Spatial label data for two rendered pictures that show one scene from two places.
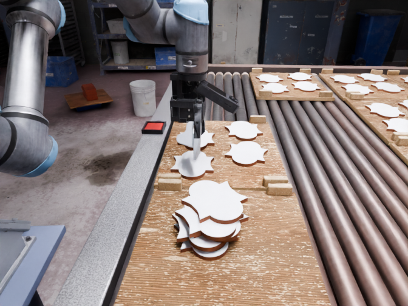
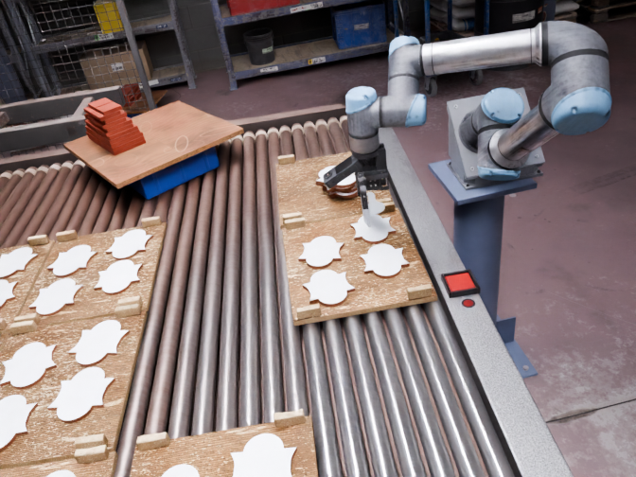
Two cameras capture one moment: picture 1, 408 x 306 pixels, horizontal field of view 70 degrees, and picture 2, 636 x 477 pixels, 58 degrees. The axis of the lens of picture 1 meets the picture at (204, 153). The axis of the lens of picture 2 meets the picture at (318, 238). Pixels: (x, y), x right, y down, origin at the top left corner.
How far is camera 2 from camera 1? 207 cm
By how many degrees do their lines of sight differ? 115
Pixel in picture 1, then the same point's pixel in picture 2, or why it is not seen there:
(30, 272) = (447, 179)
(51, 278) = not seen: outside the picture
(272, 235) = (301, 196)
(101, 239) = (410, 182)
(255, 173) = (312, 235)
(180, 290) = not seen: hidden behind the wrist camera
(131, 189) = (418, 210)
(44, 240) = (459, 191)
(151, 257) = not seen: hidden behind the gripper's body
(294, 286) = (292, 180)
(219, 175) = (344, 226)
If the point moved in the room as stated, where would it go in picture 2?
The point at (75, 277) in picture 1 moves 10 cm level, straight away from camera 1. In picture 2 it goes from (408, 168) to (432, 176)
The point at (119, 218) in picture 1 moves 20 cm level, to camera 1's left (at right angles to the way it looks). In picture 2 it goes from (409, 193) to (470, 181)
